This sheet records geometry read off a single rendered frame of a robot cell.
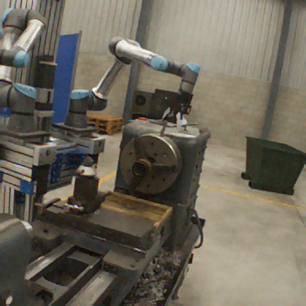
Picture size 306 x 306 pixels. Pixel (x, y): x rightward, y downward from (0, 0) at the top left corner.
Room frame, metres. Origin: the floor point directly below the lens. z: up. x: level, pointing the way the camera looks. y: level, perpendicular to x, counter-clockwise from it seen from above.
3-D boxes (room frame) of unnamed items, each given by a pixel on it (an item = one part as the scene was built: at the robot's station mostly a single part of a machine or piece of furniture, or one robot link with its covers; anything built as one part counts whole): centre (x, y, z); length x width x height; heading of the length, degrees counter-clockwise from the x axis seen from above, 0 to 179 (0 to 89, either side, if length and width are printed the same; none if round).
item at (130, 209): (1.55, 0.05, 0.89); 0.36 x 0.30 x 0.04; 74
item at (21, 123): (1.66, 0.68, 1.21); 0.15 x 0.15 x 0.10
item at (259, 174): (6.44, -2.40, 0.43); 1.34 x 0.94 x 0.85; 179
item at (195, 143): (2.18, -0.10, 1.06); 0.59 x 0.48 x 0.39; 164
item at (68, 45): (8.03, 2.96, 1.18); 4.12 x 0.80 x 2.35; 38
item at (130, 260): (1.17, 0.16, 0.90); 0.47 x 0.30 x 0.06; 74
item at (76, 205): (1.26, 0.22, 0.99); 0.20 x 0.10 x 0.05; 164
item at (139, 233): (1.22, 0.16, 0.95); 0.43 x 0.17 x 0.05; 74
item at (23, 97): (1.66, 0.69, 1.33); 0.13 x 0.12 x 0.14; 96
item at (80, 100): (2.13, 0.49, 1.33); 0.13 x 0.12 x 0.14; 142
